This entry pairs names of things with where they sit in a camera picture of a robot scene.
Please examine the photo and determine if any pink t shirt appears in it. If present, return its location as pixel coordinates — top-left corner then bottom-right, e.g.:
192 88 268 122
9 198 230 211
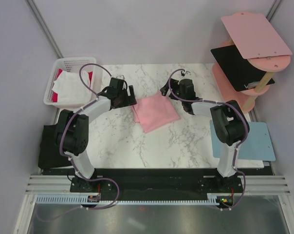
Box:
132 91 180 133

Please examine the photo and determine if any black t shirt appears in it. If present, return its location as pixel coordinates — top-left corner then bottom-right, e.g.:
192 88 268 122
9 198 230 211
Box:
38 125 71 170

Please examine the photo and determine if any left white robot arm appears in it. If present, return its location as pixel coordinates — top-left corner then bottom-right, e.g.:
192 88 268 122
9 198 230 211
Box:
55 78 137 193

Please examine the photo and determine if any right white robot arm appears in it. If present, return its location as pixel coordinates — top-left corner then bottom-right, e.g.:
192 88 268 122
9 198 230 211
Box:
160 78 250 192

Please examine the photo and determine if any white plastic basket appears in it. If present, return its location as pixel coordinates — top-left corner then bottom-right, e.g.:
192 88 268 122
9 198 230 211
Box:
43 57 101 108

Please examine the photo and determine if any black board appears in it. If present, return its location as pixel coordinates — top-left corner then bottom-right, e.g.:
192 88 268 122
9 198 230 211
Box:
211 45 266 92

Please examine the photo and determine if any red t shirt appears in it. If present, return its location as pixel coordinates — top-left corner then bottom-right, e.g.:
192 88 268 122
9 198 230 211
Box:
52 69 93 103

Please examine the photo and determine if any pink tiered shelf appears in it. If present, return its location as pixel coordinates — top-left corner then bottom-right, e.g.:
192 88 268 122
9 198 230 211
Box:
212 12 293 113

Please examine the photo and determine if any light blue mat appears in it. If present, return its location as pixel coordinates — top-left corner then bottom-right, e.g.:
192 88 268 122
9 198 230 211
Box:
210 120 276 165

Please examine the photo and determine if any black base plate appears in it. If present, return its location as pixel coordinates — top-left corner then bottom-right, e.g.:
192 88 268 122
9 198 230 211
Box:
43 168 243 201

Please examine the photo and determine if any white cable duct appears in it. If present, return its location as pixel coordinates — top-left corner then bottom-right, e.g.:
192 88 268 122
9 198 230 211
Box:
36 195 232 205

